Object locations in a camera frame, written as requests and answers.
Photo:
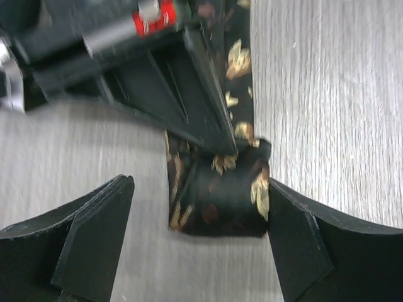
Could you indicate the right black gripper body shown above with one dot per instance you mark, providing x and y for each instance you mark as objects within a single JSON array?
[{"x": 52, "y": 47}]

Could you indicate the black gold leaf tie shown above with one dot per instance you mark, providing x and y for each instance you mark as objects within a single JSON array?
[{"x": 223, "y": 195}]

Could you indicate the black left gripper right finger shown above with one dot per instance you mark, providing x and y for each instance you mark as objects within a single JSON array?
[{"x": 322, "y": 254}]

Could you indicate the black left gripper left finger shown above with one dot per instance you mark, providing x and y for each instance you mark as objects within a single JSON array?
[{"x": 70, "y": 253}]

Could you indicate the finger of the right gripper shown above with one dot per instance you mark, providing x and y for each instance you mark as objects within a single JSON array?
[{"x": 173, "y": 82}]

